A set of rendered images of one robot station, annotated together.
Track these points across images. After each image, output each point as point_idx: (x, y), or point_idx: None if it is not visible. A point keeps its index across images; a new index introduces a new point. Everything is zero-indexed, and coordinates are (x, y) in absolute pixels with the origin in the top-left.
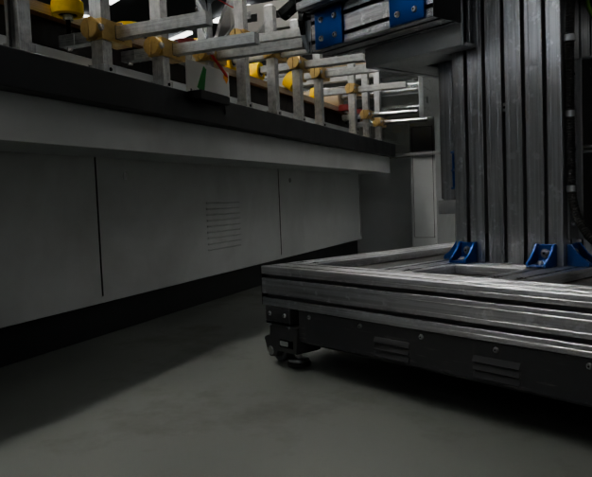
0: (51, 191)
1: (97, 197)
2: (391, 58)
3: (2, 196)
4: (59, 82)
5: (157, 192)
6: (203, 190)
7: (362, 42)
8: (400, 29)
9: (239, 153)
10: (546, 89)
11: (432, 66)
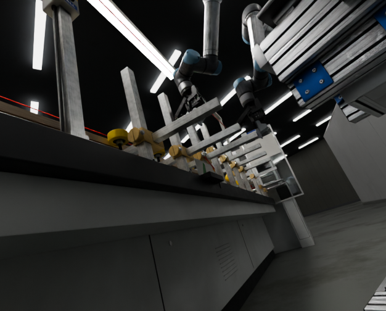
0: (120, 272)
1: (155, 265)
2: (376, 83)
3: (73, 293)
4: (113, 165)
5: (190, 249)
6: (212, 240)
7: (349, 78)
8: None
9: (230, 211)
10: None
11: None
